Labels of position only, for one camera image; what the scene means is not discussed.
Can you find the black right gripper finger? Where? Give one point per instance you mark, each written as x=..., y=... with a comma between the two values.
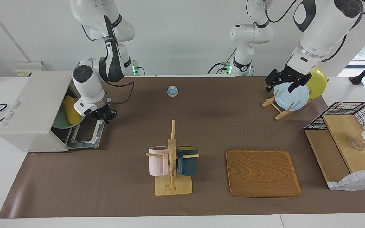
x=113, y=113
x=110, y=119

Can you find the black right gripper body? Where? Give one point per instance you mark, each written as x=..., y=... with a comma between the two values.
x=103, y=113

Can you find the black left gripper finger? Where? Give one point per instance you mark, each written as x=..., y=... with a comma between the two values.
x=272, y=81
x=294, y=86

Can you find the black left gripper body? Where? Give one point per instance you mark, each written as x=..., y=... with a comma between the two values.
x=293, y=77

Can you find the yellow corn cob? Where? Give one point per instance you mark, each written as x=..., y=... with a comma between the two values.
x=72, y=110

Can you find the pale green plate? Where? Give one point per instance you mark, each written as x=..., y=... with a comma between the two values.
x=59, y=122

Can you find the beige toaster oven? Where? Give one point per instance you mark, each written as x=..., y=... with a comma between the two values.
x=33, y=110

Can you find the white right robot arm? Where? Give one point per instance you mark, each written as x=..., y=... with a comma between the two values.
x=89, y=87

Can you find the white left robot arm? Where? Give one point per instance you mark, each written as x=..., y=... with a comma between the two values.
x=322, y=28

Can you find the light blue plate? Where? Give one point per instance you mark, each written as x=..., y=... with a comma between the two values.
x=293, y=98

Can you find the yellow plate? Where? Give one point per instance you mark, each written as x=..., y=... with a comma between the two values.
x=318, y=84

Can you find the wooden plate rack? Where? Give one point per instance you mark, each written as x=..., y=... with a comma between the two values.
x=280, y=114

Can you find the brown table mat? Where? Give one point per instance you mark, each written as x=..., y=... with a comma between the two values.
x=122, y=177

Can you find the blue call bell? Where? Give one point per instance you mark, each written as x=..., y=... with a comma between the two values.
x=172, y=91

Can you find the pink mug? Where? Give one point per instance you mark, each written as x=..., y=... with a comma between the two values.
x=156, y=163

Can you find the small clear glass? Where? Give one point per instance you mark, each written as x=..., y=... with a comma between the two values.
x=357, y=144

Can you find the white socket box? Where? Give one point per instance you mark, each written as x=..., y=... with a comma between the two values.
x=27, y=69

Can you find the dark teal mug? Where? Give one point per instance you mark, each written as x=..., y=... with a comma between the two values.
x=187, y=164

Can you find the wooden mug rack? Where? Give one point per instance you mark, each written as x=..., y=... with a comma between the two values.
x=173, y=186

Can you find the brown wooden tray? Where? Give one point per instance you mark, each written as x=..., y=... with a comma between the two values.
x=261, y=174

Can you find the white checked cloth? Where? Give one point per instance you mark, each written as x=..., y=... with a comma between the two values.
x=356, y=182

